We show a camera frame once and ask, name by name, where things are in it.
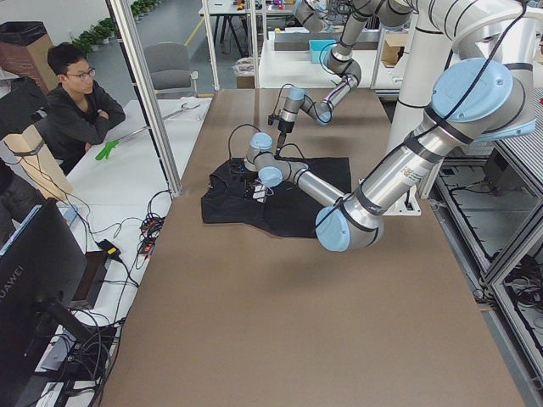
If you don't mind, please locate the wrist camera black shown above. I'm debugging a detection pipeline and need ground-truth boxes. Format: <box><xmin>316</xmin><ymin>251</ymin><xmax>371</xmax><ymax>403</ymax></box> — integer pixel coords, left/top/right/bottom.
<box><xmin>267</xmin><ymin>114</ymin><xmax>278</xmax><ymax>125</ymax></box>

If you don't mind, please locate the black power adapter brick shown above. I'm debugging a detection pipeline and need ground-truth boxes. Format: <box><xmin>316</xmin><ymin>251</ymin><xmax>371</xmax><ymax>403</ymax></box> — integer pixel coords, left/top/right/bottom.
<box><xmin>97</xmin><ymin>239</ymin><xmax>120</xmax><ymax>261</ymax></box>

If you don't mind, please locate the black graphic t-shirt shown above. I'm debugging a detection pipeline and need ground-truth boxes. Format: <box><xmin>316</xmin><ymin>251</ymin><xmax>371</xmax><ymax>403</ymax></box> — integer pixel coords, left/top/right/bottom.
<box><xmin>200</xmin><ymin>156</ymin><xmax>352</xmax><ymax>239</ymax></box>

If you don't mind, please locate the aluminium frame post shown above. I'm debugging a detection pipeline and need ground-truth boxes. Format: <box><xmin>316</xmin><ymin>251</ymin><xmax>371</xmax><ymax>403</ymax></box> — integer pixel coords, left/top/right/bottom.
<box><xmin>105</xmin><ymin>0</ymin><xmax>182</xmax><ymax>197</ymax></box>

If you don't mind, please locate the metal reacher grabber tool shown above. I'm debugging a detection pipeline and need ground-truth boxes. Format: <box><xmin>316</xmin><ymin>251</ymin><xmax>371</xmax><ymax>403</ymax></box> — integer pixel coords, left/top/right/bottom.
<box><xmin>95</xmin><ymin>103</ymin><xmax>200</xmax><ymax>161</ymax></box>

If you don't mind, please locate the red black power strip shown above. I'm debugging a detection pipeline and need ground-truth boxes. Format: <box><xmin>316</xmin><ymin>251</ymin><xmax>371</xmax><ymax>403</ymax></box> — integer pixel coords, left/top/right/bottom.
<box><xmin>137</xmin><ymin>213</ymin><xmax>165</xmax><ymax>258</ymax></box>

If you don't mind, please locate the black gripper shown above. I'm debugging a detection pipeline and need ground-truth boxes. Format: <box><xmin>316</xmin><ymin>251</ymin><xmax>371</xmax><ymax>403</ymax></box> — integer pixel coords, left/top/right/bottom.
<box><xmin>277</xmin><ymin>120</ymin><xmax>294</xmax><ymax>134</ymax></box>

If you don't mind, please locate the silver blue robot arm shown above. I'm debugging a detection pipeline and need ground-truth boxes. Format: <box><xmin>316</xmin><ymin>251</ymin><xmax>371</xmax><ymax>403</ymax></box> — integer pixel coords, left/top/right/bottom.
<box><xmin>278</xmin><ymin>0</ymin><xmax>411</xmax><ymax>135</ymax></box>
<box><xmin>244</xmin><ymin>1</ymin><xmax>542</xmax><ymax>252</ymax></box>

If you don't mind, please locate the black Huawei monitor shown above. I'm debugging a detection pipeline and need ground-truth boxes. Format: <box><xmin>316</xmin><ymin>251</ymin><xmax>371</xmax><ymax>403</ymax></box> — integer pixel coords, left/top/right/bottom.
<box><xmin>1</xmin><ymin>199</ymin><xmax>93</xmax><ymax>387</ymax></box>

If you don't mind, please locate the grey office chair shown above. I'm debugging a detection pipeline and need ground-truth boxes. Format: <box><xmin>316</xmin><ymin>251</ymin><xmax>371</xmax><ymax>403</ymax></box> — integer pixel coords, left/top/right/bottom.
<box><xmin>143</xmin><ymin>42</ymin><xmax>199</xmax><ymax>96</ymax></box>

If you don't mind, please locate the seated man with glasses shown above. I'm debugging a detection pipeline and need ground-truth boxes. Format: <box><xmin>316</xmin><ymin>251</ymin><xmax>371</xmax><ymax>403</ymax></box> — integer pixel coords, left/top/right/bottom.
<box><xmin>45</xmin><ymin>42</ymin><xmax>126</xmax><ymax>174</ymax></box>

